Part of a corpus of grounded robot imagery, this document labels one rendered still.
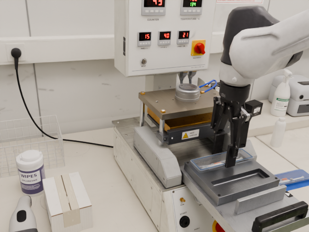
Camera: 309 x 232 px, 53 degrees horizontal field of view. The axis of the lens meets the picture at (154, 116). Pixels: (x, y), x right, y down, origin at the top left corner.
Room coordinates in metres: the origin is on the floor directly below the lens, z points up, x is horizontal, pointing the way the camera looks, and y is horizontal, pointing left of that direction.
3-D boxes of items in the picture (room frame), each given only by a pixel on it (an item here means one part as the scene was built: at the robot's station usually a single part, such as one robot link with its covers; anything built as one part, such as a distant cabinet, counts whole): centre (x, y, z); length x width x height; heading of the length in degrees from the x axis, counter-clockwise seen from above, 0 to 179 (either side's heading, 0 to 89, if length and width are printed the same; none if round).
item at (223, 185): (0.70, -0.22, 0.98); 0.20 x 0.17 x 0.03; 116
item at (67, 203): (0.76, 0.27, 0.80); 0.19 x 0.13 x 0.09; 23
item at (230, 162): (0.71, -0.22, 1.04); 0.03 x 0.01 x 0.07; 116
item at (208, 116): (0.94, -0.11, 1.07); 0.22 x 0.17 x 0.10; 116
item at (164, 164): (0.81, -0.01, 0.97); 0.25 x 0.05 x 0.07; 26
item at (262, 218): (0.54, -0.30, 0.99); 0.15 x 0.02 x 0.04; 116
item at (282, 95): (1.55, -0.68, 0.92); 0.09 x 0.08 x 0.25; 177
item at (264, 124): (1.53, -0.52, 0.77); 0.84 x 0.30 x 0.04; 113
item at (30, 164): (0.87, 0.42, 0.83); 0.09 x 0.09 x 0.15
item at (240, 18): (0.71, -0.23, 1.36); 0.18 x 0.10 x 0.13; 43
